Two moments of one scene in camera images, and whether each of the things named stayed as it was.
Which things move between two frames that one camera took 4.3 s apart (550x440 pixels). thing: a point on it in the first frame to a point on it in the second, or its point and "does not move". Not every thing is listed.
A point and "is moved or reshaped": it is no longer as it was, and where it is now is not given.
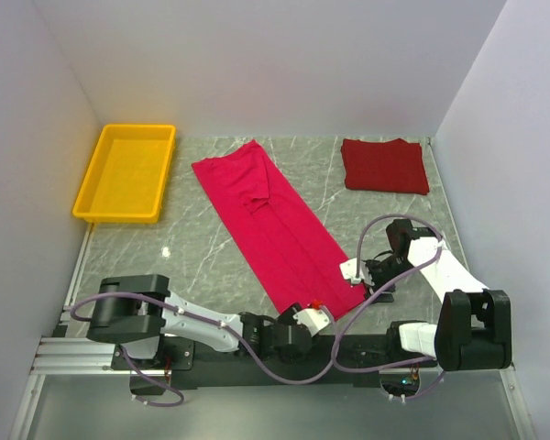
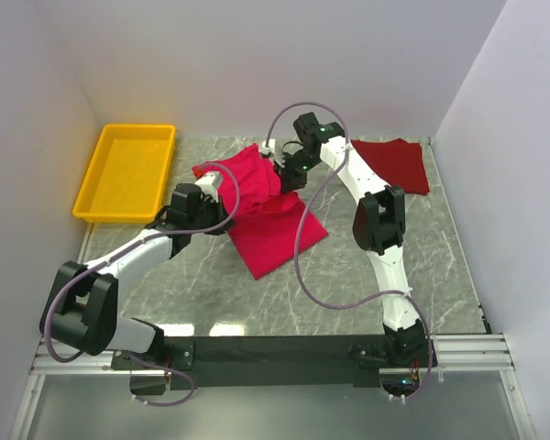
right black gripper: (370, 264) to (288, 181)
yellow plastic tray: (129, 174) does not move
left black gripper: (287, 315) to (219, 208)
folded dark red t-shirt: (393, 166) does not move
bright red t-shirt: (292, 261) is moved or reshaped
